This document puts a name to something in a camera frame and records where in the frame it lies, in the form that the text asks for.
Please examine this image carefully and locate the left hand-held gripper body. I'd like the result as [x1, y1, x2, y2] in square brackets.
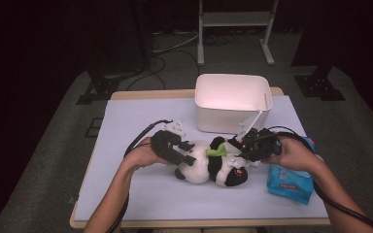
[150, 119, 188, 163]

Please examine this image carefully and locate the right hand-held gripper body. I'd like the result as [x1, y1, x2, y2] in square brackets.
[238, 110, 284, 163]

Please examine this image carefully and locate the panda plush toy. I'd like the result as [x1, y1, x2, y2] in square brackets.
[174, 135, 250, 188]

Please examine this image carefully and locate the blue wet wipe pack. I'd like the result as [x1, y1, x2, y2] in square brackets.
[266, 136, 317, 207]

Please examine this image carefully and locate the person's left hand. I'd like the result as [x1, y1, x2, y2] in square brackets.
[122, 137, 173, 172]

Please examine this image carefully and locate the person's right hand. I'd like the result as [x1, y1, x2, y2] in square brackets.
[261, 135, 322, 173]

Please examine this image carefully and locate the white plastic storage bin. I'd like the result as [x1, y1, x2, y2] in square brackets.
[193, 73, 274, 135]

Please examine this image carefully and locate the pale lilac table mat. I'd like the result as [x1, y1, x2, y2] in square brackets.
[74, 95, 329, 222]

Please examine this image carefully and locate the wooden table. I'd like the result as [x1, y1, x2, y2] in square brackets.
[69, 86, 332, 229]

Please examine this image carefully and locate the dark floor socket plate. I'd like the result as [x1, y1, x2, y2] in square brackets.
[85, 117, 104, 139]

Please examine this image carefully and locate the black stand base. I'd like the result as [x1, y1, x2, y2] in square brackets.
[76, 69, 144, 105]
[293, 64, 346, 102]

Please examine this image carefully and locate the white metal stand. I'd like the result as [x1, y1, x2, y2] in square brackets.
[196, 0, 280, 67]

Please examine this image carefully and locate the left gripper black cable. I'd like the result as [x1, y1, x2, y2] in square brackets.
[105, 119, 174, 233]

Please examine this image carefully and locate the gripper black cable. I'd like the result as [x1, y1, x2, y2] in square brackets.
[105, 119, 174, 233]
[266, 125, 373, 233]

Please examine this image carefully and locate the black floor cable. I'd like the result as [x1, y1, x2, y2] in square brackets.
[125, 50, 201, 91]

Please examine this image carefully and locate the grey floor cable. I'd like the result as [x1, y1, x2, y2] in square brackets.
[152, 30, 202, 54]

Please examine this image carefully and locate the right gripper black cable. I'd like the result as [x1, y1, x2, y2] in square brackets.
[266, 125, 373, 233]

